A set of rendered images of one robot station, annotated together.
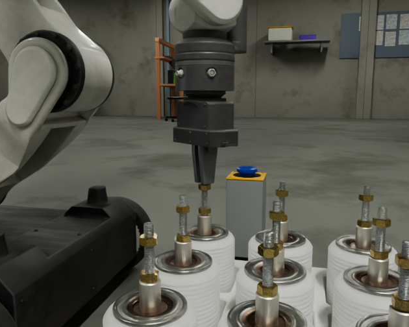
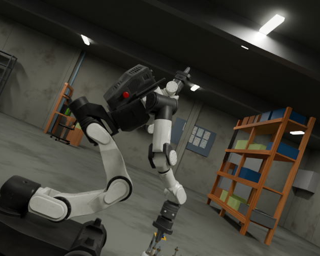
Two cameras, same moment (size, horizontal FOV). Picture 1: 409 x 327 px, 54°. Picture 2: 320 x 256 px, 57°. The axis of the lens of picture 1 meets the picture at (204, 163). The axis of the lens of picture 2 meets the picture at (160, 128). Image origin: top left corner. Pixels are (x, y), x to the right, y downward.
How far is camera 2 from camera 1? 1.17 m
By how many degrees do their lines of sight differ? 23
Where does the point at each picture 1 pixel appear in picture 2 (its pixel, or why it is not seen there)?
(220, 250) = not seen: outside the picture
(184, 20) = (170, 197)
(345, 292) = not seen: outside the picture
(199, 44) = (172, 207)
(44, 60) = (124, 188)
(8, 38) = (110, 172)
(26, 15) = (120, 169)
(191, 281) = not seen: outside the picture
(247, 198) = (159, 244)
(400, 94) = (191, 173)
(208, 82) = (171, 217)
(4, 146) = (93, 204)
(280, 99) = (126, 150)
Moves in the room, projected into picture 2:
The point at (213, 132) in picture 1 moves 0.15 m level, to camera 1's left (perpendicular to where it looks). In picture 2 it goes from (168, 230) to (143, 222)
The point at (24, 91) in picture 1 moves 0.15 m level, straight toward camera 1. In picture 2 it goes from (114, 194) to (129, 205)
